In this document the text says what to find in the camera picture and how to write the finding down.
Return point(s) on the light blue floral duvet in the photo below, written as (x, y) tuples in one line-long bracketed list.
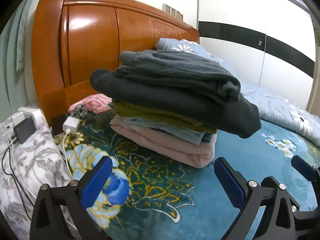
[(272, 107)]

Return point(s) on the orange wooden headboard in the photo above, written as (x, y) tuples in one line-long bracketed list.
[(72, 38)]

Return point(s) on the grey knit sweater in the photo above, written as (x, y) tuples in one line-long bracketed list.
[(180, 70)]

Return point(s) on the pink folded garment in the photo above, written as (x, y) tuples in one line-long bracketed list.
[(197, 156)]

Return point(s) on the teal floral bed blanket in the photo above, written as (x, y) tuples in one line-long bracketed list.
[(150, 196)]

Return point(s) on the small dark blue garment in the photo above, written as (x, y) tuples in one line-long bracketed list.
[(189, 135)]

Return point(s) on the white power strip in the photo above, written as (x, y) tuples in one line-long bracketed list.
[(34, 114)]

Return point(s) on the olive green folded garment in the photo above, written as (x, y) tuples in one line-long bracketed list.
[(129, 110)]

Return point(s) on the black white patterned cloth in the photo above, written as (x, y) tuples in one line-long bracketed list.
[(78, 111)]

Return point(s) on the dark grey garment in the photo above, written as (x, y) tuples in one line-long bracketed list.
[(240, 118)]

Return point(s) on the grey floral pillow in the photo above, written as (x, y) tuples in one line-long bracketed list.
[(25, 167)]

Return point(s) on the black power adapter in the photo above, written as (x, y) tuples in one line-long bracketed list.
[(24, 130)]

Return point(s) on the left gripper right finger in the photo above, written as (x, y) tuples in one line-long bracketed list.
[(228, 183)]

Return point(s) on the pink knit item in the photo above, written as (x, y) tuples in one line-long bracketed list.
[(96, 103)]

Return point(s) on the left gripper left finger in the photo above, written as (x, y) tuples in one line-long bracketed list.
[(48, 221)]

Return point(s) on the white black sliding wardrobe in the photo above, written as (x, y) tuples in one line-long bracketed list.
[(269, 43)]

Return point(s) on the white phone charger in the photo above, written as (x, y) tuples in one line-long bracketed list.
[(71, 124)]

